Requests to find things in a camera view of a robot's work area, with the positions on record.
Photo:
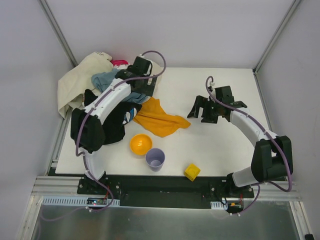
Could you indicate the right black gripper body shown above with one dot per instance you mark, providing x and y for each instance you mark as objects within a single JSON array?
[{"x": 206, "y": 110}]

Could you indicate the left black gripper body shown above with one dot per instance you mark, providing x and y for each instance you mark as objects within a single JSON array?
[{"x": 146, "y": 88}]

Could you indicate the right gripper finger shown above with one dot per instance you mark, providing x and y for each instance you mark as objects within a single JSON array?
[
  {"x": 200, "y": 102},
  {"x": 210, "y": 114}
]

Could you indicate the orange-yellow cloth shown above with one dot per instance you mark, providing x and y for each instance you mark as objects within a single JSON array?
[{"x": 153, "y": 118}]

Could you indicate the blue-grey cloth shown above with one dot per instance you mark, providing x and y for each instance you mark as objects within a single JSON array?
[{"x": 102, "y": 81}]

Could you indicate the cream beige cloth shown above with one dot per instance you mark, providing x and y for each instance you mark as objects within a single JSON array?
[{"x": 71, "y": 87}]

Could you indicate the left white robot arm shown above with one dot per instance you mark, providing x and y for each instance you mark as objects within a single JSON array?
[{"x": 102, "y": 120}]

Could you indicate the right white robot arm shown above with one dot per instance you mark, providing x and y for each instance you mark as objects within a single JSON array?
[{"x": 272, "y": 156}]

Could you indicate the pink cloth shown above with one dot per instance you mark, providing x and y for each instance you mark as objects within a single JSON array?
[{"x": 118, "y": 63}]

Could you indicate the black daisy print shirt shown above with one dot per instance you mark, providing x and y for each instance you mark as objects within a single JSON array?
[{"x": 113, "y": 127}]

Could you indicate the yellow plastic bowl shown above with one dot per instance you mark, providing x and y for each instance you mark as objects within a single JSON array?
[{"x": 140, "y": 144}]

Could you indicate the yellow plastic cube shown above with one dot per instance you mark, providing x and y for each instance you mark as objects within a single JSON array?
[{"x": 191, "y": 172}]

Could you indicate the lavender plastic cup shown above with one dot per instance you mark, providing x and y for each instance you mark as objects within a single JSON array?
[{"x": 155, "y": 159}]

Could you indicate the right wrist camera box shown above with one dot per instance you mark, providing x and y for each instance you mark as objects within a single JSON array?
[{"x": 224, "y": 94}]

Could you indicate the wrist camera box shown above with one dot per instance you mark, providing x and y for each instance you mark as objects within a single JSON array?
[
  {"x": 142, "y": 66},
  {"x": 224, "y": 94}
]

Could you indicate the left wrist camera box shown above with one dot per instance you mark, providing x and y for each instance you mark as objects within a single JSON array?
[{"x": 142, "y": 66}]

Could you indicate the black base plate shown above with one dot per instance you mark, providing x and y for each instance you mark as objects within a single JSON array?
[{"x": 163, "y": 191}]

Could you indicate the left aluminium frame post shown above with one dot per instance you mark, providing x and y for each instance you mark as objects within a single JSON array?
[{"x": 58, "y": 31}]

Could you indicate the aluminium frame post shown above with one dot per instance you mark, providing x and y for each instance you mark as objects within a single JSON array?
[
  {"x": 58, "y": 31},
  {"x": 295, "y": 4}
]

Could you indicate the right aluminium frame post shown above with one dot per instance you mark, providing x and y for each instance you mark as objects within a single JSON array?
[{"x": 295, "y": 4}]

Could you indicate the white cable duct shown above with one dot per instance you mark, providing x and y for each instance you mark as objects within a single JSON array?
[{"x": 79, "y": 201}]

